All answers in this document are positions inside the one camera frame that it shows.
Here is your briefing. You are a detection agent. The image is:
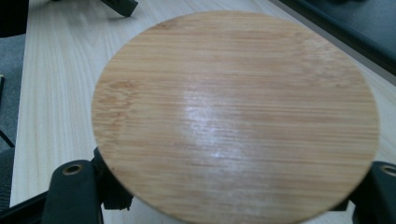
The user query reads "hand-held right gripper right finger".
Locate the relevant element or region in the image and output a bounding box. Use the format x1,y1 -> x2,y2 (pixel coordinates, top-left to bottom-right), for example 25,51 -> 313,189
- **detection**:
331,199 -> 354,213

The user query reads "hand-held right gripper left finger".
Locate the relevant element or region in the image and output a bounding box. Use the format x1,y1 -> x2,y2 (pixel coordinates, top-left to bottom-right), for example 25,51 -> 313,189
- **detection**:
92,147 -> 135,211

